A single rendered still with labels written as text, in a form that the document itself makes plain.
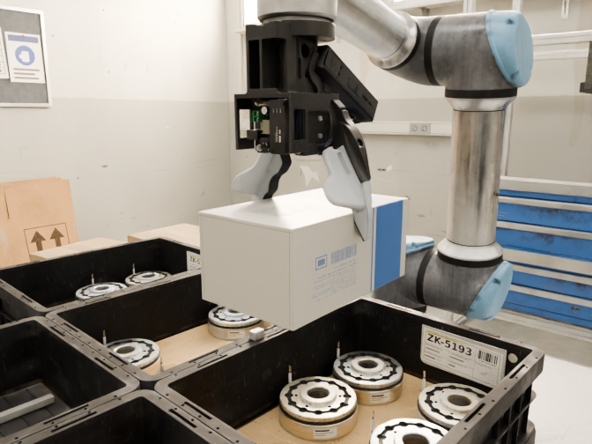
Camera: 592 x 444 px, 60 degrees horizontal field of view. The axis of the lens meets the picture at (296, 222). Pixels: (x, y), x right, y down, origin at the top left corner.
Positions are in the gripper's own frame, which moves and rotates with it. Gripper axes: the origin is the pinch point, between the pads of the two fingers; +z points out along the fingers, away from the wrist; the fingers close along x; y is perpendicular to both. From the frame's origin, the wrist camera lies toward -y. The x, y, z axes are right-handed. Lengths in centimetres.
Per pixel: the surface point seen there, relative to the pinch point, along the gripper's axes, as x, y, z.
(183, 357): -31.9, -6.6, 27.8
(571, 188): -14, -194, 21
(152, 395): -11.2, 13.1, 17.6
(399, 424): 6.7, -9.0, 24.9
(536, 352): 17.6, -23.9, 17.9
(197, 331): -38.0, -14.6, 27.9
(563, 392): 15, -60, 41
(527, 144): -57, -282, 9
